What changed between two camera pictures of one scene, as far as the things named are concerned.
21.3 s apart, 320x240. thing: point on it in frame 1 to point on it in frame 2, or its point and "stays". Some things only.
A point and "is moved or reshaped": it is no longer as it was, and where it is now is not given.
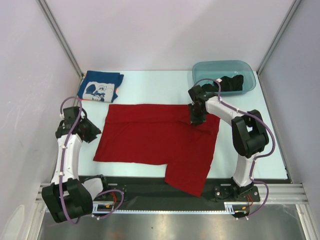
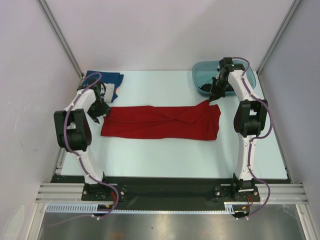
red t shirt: [160, 134] is moved or reshaped
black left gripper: [94, 131] to [105, 109]
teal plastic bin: [217, 69] stays
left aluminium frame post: [59, 36] stays
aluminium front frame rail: [278, 193] stays
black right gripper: [197, 117] to [216, 90]
